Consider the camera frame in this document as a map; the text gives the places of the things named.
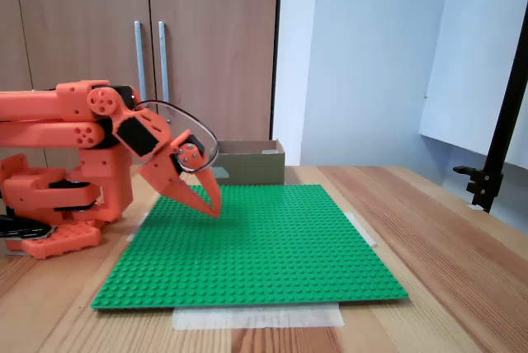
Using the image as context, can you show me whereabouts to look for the white wall board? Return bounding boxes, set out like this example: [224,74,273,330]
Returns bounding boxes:
[418,0,528,171]

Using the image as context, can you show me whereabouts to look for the translucent masking tape strip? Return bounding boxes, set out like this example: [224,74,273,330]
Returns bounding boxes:
[344,210,379,249]
[125,210,149,242]
[171,303,346,332]

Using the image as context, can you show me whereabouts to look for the wooden cabinet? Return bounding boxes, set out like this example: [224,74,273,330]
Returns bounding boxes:
[0,0,284,167]

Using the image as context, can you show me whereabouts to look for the cardboard box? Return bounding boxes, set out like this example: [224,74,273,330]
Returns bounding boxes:
[210,139,286,186]

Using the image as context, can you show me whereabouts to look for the metal cabinet handle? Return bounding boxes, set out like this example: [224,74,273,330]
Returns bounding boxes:
[158,21,171,105]
[134,21,149,96]

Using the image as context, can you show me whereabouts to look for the green lego baseplate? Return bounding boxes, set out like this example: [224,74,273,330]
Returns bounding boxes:
[90,183,410,312]

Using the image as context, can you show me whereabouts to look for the gripper motor cable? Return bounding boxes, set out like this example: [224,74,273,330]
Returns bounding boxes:
[132,99,219,173]

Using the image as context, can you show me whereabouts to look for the black stand with clamp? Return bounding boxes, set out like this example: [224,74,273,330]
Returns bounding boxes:
[452,0,528,214]

